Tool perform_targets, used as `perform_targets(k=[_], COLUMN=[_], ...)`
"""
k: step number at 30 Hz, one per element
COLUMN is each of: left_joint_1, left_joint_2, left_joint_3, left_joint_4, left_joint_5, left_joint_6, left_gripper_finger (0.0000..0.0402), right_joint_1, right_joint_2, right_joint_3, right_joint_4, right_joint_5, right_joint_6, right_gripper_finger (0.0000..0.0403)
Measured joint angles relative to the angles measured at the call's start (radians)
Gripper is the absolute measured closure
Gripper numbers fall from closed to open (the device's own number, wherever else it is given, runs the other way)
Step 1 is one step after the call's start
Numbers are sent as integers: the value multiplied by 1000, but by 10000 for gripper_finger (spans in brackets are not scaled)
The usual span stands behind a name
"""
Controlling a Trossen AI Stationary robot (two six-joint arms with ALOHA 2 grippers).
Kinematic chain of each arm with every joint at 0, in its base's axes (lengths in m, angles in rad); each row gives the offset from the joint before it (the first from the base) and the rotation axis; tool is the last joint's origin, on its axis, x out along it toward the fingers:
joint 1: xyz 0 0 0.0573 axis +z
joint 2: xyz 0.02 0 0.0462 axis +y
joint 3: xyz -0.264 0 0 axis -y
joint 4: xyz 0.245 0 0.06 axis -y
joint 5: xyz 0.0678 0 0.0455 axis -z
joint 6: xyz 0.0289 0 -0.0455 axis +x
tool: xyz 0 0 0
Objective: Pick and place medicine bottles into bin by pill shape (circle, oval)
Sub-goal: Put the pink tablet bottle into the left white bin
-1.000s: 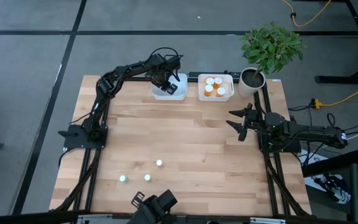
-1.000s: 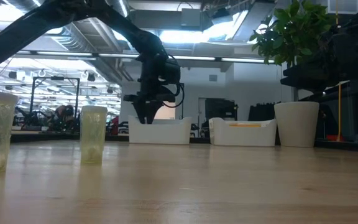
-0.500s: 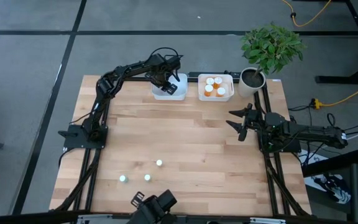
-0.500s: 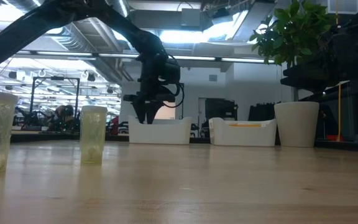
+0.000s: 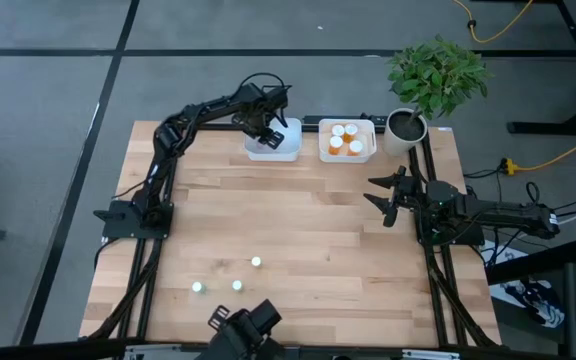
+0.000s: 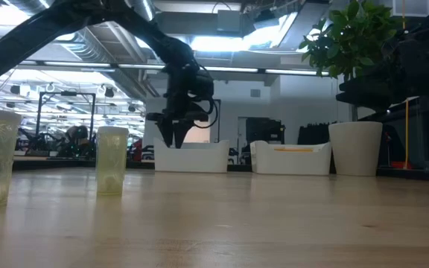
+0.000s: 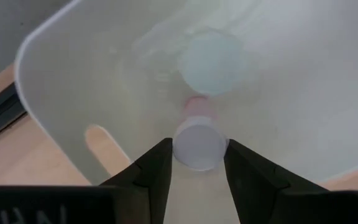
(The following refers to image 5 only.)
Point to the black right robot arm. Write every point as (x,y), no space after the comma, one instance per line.
(508,217)

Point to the black desk leg frame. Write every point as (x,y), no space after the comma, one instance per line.
(543,127)

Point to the grey metal camera bracket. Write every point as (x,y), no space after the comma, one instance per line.
(418,354)

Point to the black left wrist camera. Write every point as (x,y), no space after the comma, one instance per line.
(277,98)

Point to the black aluminium table frame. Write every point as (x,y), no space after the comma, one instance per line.
(310,128)

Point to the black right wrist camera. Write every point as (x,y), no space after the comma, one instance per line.
(442,192)

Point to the white tape piece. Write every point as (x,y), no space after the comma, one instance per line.
(444,129)

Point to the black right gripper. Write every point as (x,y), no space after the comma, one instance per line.
(410,195)

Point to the green leafy plant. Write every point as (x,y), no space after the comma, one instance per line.
(435,75)

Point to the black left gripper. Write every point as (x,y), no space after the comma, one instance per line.
(254,107)

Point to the white blue printed bag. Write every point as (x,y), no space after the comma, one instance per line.
(538,305)

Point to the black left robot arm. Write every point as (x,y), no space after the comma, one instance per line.
(168,137)

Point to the white plant pot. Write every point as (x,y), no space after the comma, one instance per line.
(393,147)

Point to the small pale green pill bottle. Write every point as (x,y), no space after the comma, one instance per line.
(237,285)

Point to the black desk crossbar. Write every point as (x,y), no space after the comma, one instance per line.
(533,264)

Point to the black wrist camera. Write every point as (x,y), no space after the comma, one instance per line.
(442,192)
(277,98)

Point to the white plastic bin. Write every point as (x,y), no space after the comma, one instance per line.
(290,152)
(370,135)

